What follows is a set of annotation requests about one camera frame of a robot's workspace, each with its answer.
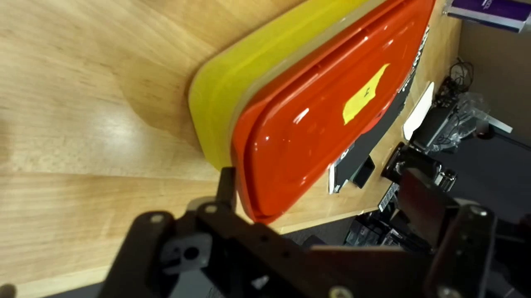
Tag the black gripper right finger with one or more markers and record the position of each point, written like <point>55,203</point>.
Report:
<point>425,205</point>

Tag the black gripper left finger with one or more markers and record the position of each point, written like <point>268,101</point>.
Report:
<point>226,195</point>

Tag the orange container lid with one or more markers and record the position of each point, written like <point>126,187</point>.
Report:
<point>306,117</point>

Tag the yellow rectangular bowl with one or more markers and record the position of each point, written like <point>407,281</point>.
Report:
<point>224,83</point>

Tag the black device on table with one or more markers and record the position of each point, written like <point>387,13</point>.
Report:
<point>410,157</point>

